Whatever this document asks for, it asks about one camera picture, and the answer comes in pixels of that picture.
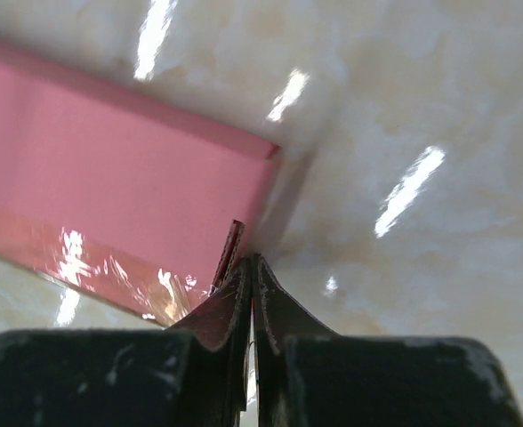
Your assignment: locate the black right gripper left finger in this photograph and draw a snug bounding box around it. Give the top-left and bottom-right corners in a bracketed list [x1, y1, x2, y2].
[0, 259, 251, 426]

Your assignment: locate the pink express box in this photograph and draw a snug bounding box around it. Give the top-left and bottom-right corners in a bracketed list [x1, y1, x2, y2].
[0, 41, 279, 326]

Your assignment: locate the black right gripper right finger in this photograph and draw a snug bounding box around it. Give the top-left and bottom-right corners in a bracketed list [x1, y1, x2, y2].
[252, 255, 523, 426]

